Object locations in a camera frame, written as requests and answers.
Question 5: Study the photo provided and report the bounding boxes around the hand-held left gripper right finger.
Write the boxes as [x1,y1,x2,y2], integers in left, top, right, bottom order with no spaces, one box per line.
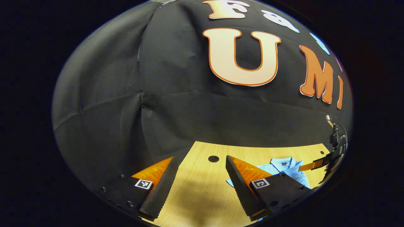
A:
[225,155,316,222]

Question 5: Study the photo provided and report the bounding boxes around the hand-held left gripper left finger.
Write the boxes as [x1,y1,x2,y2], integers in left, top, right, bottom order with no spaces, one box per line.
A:
[95,156,179,222]

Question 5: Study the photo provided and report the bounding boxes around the light blue T-shirt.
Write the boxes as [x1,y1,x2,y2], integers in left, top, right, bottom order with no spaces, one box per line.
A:
[226,157,311,189]

